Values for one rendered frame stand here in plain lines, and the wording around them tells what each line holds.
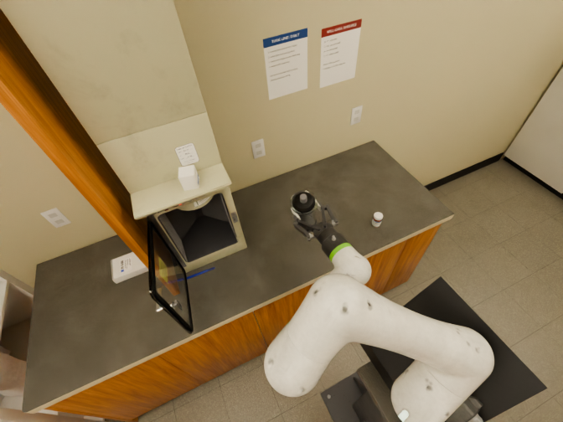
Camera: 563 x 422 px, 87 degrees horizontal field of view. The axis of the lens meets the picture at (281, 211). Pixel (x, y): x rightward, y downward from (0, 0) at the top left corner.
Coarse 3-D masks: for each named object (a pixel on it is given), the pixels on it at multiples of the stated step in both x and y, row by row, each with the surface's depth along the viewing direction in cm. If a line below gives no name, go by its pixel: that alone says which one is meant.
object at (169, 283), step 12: (156, 240) 106; (156, 252) 102; (168, 252) 118; (156, 264) 99; (168, 264) 113; (156, 276) 95; (168, 276) 109; (180, 276) 125; (156, 288) 92; (168, 288) 105; (180, 288) 120; (156, 300) 90; (168, 300) 101; (180, 300) 115; (168, 312) 98; (180, 312) 110; (180, 324) 107
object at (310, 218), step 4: (300, 192) 120; (308, 192) 120; (292, 196) 120; (316, 200) 118; (316, 204) 117; (292, 208) 118; (312, 208) 116; (296, 212) 117; (300, 212) 116; (304, 212) 116; (308, 212) 116; (312, 212) 120; (300, 216) 121; (304, 216) 120; (308, 216) 121; (312, 216) 124; (304, 220) 124; (308, 220) 125; (312, 220) 127; (304, 228) 131
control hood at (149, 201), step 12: (204, 168) 102; (216, 168) 102; (204, 180) 99; (216, 180) 98; (228, 180) 98; (144, 192) 97; (156, 192) 97; (168, 192) 96; (180, 192) 96; (192, 192) 96; (204, 192) 95; (132, 204) 94; (144, 204) 94; (156, 204) 93; (168, 204) 93; (144, 216) 92
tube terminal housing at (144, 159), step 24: (192, 120) 88; (120, 144) 84; (144, 144) 87; (168, 144) 91; (120, 168) 90; (144, 168) 93; (168, 168) 97; (216, 192) 113; (240, 240) 142; (192, 264) 138
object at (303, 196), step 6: (306, 192) 119; (294, 198) 118; (300, 198) 114; (306, 198) 114; (312, 198) 117; (294, 204) 117; (300, 204) 116; (306, 204) 116; (312, 204) 116; (300, 210) 116; (306, 210) 116
